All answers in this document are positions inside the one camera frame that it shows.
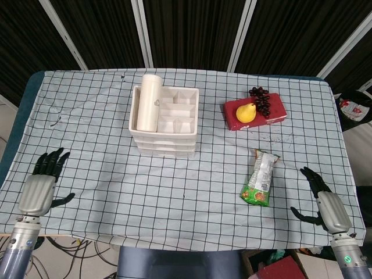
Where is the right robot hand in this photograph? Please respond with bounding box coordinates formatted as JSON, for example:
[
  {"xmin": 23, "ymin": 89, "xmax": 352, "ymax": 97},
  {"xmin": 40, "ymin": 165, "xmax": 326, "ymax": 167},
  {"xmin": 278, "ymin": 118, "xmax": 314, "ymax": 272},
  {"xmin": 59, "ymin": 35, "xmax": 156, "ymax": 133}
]
[{"xmin": 289, "ymin": 166, "xmax": 353, "ymax": 234}]

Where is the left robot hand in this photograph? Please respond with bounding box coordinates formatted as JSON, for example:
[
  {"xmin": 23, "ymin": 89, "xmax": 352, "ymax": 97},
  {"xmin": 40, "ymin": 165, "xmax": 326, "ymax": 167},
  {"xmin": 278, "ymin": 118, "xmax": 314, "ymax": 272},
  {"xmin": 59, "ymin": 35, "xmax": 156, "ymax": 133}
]
[{"xmin": 17, "ymin": 147, "xmax": 76, "ymax": 217}]

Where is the clear plastic container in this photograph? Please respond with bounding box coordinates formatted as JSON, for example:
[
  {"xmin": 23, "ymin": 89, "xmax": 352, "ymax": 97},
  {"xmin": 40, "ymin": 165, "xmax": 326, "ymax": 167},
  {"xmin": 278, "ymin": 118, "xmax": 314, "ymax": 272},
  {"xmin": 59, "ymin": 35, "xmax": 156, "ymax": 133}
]
[
  {"xmin": 133, "ymin": 136, "xmax": 196, "ymax": 145},
  {"xmin": 137, "ymin": 150, "xmax": 196, "ymax": 158},
  {"xmin": 135, "ymin": 143, "xmax": 196, "ymax": 152}
]

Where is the white plastic compartment organizer tray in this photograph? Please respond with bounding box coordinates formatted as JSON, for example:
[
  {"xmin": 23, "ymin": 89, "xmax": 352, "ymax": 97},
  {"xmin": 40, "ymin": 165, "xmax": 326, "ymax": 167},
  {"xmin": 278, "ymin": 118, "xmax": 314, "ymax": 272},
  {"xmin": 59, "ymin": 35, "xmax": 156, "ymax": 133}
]
[{"xmin": 128, "ymin": 84, "xmax": 200, "ymax": 158}]

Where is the green snack bag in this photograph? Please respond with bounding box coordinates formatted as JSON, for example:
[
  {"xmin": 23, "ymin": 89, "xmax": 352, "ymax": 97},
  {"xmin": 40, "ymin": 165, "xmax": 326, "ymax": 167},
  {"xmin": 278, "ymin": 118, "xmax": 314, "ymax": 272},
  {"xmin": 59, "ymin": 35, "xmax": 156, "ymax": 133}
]
[{"xmin": 239, "ymin": 148, "xmax": 281, "ymax": 208}]

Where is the black bag red print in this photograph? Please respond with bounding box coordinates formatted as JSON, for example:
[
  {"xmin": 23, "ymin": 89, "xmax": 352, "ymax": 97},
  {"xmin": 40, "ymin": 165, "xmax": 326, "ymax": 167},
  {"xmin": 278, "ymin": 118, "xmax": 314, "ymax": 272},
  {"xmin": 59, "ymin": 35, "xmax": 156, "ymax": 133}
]
[{"xmin": 334, "ymin": 90, "xmax": 372, "ymax": 131}]

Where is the red brick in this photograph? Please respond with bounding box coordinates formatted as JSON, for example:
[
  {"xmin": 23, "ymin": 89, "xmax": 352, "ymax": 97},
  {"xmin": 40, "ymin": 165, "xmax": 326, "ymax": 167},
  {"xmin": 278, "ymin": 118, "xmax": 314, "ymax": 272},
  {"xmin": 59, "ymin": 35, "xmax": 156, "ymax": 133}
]
[{"xmin": 223, "ymin": 92, "xmax": 288, "ymax": 131}]

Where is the dark grape bunch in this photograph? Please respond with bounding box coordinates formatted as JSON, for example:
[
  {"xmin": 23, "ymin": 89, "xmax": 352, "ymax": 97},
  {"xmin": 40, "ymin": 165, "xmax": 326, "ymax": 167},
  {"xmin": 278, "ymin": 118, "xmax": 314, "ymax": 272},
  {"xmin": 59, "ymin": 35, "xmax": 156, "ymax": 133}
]
[{"xmin": 248, "ymin": 86, "xmax": 271, "ymax": 119}]

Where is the yellow pear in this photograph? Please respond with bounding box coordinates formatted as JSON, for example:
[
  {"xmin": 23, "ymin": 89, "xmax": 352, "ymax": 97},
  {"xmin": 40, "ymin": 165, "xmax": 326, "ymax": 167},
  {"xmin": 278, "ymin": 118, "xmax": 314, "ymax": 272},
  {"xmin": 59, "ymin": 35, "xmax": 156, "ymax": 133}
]
[{"xmin": 235, "ymin": 103, "xmax": 257, "ymax": 123}]

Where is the checkered tablecloth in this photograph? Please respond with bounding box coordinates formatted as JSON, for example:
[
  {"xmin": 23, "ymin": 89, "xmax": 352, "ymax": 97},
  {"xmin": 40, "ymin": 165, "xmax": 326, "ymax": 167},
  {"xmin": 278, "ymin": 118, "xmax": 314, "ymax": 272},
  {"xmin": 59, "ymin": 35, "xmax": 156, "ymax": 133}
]
[{"xmin": 0, "ymin": 68, "xmax": 367, "ymax": 251}]

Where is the white cylindrical bottle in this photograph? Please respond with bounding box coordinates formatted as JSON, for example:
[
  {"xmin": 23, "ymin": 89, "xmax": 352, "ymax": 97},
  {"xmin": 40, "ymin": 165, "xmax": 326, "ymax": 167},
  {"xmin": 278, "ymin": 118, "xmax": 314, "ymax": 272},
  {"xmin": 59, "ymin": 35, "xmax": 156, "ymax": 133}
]
[{"xmin": 135, "ymin": 74, "xmax": 163, "ymax": 132}]

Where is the dark blue robot torso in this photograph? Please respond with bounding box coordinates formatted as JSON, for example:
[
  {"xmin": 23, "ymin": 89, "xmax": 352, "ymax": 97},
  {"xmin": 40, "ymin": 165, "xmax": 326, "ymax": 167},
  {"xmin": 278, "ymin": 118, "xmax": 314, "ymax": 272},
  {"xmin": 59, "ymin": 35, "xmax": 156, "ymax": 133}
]
[{"xmin": 117, "ymin": 246, "xmax": 251, "ymax": 279}]

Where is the black partition white frame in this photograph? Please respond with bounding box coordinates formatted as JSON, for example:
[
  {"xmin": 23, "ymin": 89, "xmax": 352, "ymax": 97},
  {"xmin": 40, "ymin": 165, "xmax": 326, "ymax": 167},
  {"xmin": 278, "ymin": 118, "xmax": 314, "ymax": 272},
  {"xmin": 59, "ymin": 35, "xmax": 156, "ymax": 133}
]
[{"xmin": 0, "ymin": 0, "xmax": 372, "ymax": 98}]

